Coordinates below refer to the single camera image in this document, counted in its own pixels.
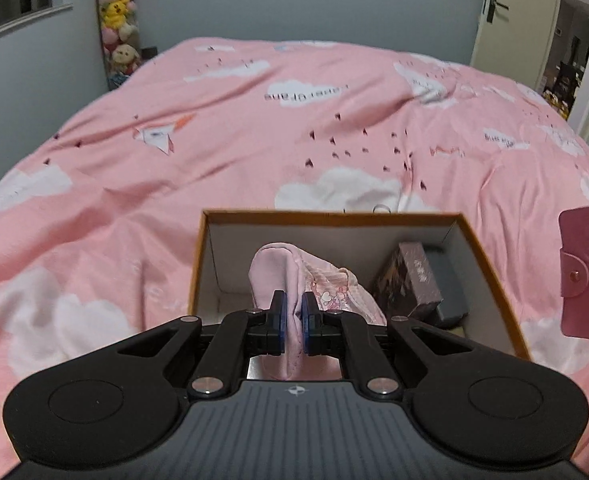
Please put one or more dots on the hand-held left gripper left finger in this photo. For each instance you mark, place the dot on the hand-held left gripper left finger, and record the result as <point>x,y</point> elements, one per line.
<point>279,320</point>

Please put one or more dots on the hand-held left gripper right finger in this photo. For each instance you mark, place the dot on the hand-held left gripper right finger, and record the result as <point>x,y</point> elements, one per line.
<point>308,322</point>

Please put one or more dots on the pink cloth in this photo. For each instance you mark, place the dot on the pink cloth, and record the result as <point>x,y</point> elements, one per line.
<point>324,280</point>

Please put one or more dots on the dark printed box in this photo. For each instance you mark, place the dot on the dark printed box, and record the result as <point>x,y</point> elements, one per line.
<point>414,280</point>

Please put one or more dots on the grey box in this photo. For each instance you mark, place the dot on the grey box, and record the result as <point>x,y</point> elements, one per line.
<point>449,285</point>

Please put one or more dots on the orange cardboard box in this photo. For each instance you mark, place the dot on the orange cardboard box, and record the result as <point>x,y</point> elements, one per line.
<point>484,280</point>

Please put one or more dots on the pink printed blanket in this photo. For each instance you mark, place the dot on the pink printed blanket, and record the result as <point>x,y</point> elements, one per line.
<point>174,160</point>

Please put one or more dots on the pile of yellow packages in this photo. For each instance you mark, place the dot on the pile of yellow packages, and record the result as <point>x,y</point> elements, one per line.
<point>557,102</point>

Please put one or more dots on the column of plush toys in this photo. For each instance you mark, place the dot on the column of plush toys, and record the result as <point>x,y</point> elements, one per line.
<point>117,10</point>

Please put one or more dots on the cream door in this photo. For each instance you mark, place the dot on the cream door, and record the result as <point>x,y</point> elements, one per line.
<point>524,10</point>

